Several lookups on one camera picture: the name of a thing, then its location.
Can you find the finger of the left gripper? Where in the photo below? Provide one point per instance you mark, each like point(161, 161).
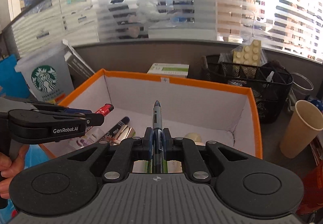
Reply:
point(25, 104)
point(66, 112)

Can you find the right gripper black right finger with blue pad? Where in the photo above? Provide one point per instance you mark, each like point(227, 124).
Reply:
point(187, 153)

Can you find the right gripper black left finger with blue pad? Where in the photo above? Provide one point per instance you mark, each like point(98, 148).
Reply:
point(128, 152)

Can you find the beige cosmetic tube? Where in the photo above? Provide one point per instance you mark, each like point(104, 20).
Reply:
point(176, 166)

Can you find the silver gold cosmetic tube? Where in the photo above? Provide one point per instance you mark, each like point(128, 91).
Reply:
point(124, 133)

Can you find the grey blue pen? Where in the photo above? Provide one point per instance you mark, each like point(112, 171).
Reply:
point(158, 153)

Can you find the red black marker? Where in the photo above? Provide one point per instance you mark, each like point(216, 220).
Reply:
point(104, 109)

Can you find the black blue marker 700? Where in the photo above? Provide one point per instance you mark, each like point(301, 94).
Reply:
point(116, 128)

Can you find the green cosmetic tube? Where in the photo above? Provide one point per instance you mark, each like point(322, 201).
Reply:
point(150, 168)

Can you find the person's left hand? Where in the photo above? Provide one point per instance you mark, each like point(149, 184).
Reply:
point(10, 169)

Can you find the blue folder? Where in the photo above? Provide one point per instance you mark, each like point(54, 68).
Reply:
point(12, 83)

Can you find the blue printed plastic bag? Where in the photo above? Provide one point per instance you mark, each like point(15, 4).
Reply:
point(34, 156)

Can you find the orange cardboard box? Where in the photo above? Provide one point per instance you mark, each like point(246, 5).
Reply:
point(216, 111)

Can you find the grey open carton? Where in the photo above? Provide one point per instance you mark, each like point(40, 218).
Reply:
point(80, 70)

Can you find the white Starbucks box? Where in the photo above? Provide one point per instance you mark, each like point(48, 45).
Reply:
point(46, 73)

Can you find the green white medicine box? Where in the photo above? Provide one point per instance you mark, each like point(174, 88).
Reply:
point(175, 70)

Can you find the black mesh desk organizer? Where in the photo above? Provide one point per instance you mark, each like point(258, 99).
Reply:
point(270, 83)

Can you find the cream building block plate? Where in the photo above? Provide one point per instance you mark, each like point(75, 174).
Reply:
point(248, 54)

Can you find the brown paper cup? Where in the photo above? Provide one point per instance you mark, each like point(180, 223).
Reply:
point(305, 124)

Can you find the red drink can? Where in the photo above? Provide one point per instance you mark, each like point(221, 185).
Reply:
point(312, 199)

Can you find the blue wet wipes pack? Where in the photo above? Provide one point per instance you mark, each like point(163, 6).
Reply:
point(317, 103)

